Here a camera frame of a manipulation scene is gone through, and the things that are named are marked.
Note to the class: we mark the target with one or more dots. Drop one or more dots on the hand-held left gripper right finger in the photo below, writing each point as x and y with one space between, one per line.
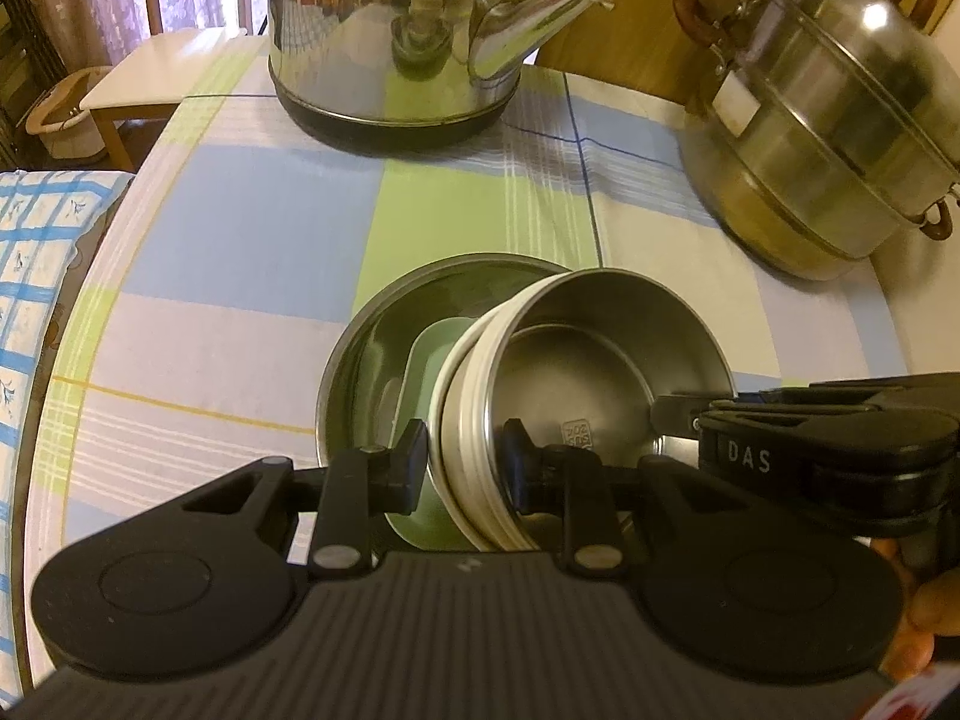
519 469

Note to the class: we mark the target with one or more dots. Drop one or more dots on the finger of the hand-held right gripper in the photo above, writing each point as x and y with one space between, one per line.
675 412
825 394

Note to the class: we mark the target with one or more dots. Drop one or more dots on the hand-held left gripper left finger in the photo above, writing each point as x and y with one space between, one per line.
409 469

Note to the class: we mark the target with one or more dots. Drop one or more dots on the cream plastic bowl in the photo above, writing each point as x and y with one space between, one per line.
465 420

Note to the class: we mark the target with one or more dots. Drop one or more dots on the stainless steel bowl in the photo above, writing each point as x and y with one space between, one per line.
600 360

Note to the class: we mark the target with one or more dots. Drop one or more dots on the green square plate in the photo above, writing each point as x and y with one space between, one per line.
427 360

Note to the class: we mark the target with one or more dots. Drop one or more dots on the round stainless steel plate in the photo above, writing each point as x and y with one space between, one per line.
360 360

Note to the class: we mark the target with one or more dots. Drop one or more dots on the person's right hand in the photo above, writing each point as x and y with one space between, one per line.
937 600

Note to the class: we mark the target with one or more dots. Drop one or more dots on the stainless steel steamer pot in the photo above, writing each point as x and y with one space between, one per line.
810 127

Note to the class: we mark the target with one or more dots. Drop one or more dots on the checked pastel tablecloth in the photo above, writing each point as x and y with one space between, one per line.
262 240

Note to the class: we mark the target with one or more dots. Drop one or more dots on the blue grid patterned cloth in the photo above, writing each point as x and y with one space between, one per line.
37 255

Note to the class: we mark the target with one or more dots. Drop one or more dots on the stainless steel kettle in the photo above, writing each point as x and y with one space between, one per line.
360 30

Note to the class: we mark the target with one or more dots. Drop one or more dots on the cream wooden chair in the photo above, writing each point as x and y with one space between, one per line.
150 67

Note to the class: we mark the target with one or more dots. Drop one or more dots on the small floor basket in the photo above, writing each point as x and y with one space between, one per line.
64 120

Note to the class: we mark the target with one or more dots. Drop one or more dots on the black metal rack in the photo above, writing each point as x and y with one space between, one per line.
15 52

